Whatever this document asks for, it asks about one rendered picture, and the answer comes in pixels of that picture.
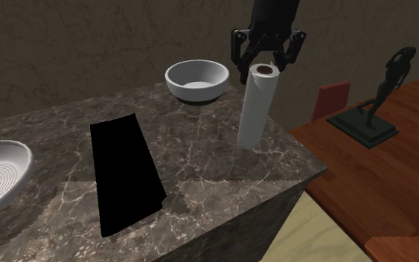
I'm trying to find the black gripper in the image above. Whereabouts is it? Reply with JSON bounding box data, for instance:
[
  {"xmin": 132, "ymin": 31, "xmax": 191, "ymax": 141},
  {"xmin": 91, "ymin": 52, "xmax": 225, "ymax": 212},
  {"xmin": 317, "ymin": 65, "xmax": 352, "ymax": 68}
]
[{"xmin": 230, "ymin": 0, "xmax": 307, "ymax": 86}]

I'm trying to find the white paper towel roll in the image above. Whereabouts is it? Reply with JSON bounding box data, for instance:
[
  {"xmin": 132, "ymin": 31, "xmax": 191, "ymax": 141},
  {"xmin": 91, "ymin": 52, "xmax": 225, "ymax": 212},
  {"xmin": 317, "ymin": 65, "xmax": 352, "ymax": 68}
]
[{"xmin": 237, "ymin": 62, "xmax": 281, "ymax": 150}]

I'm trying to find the grey bowl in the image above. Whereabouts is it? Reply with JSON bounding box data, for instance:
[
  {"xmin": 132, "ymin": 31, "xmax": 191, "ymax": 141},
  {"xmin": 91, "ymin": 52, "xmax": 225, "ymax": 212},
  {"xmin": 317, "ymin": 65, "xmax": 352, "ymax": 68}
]
[{"xmin": 164, "ymin": 59, "xmax": 231, "ymax": 106}]

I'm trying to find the black figure statue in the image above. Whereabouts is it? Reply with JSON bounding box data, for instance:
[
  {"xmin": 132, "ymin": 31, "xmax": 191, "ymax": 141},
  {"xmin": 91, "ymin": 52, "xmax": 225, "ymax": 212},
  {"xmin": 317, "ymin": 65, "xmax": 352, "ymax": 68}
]
[{"xmin": 326, "ymin": 45, "xmax": 418, "ymax": 150}]

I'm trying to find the brown wooden table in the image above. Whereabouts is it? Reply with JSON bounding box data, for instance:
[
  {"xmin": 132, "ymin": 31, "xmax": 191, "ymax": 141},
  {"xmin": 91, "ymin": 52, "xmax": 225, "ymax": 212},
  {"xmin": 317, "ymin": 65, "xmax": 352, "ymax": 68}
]
[{"xmin": 288, "ymin": 70, "xmax": 419, "ymax": 262}]

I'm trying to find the black rectangular block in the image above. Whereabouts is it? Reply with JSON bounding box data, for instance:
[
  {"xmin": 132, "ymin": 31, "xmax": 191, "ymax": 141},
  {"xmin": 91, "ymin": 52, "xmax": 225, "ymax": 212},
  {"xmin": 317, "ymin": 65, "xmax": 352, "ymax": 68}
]
[{"xmin": 89, "ymin": 112, "xmax": 167, "ymax": 239}]

